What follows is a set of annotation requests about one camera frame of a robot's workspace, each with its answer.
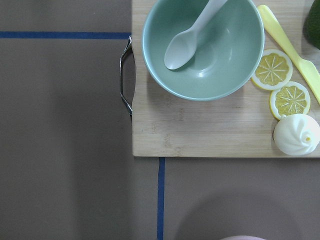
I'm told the green bowl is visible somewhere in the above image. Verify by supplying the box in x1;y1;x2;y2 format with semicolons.
141;0;265;101

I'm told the lemon slice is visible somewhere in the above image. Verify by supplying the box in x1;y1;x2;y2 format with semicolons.
251;49;293;91
269;81;311;120

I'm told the upper lemon slice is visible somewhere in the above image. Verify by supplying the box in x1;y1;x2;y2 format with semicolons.
251;49;293;91

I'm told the green avocado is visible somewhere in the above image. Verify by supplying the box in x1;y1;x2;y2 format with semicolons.
303;0;320;50

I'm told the white plastic spoon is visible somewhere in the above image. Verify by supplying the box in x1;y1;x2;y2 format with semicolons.
164;0;226;70

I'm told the bamboo cutting board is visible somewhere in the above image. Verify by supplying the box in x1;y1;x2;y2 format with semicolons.
119;0;320;158

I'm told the lower lemon slice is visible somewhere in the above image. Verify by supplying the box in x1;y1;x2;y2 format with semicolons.
269;81;311;120

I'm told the yellow plastic knife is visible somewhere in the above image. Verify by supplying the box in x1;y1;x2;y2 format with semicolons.
257;5;320;103

